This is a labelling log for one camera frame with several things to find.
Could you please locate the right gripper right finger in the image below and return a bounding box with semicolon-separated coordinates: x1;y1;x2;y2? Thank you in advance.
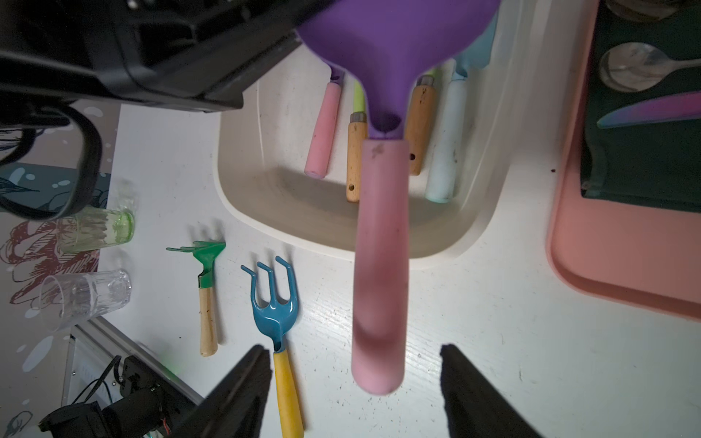
440;344;540;437

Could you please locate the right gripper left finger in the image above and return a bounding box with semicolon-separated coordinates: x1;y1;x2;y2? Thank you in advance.
172;345;272;438

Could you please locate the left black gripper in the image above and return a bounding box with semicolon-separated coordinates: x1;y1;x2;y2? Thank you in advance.
1;1;328;112

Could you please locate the blue fork yellow handle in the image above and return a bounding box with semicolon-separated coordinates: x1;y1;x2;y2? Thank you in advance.
241;255;305;438

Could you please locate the dark green small rake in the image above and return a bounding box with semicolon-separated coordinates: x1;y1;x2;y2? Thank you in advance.
166;241;226;358

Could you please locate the purple fork pink handle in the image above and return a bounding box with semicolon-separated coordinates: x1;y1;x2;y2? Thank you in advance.
304;64;345;179

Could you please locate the light green rake wooden handle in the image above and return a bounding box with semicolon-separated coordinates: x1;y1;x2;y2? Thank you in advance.
346;81;368;203

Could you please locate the light blue fork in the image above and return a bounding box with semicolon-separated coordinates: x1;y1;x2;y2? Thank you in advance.
425;13;498;204

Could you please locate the white storage box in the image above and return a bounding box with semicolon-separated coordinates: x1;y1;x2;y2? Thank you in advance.
215;1;551;269

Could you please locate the clear plastic cup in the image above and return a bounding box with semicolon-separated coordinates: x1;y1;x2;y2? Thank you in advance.
39;269;131;332

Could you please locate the green plastic cup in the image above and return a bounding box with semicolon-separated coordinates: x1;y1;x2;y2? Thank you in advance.
57;206;135;254

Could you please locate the pink tray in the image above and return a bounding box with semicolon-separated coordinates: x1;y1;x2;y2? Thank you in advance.
546;1;700;319

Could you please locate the dark green cloth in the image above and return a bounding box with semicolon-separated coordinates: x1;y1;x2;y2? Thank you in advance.
581;4;700;213

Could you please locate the iridescent knife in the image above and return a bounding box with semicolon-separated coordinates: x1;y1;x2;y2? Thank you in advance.
596;91;700;129

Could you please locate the silver spoon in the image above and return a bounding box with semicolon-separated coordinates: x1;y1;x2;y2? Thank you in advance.
598;42;700;93

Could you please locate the black spoon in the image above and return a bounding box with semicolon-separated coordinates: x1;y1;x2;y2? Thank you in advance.
604;0;700;23

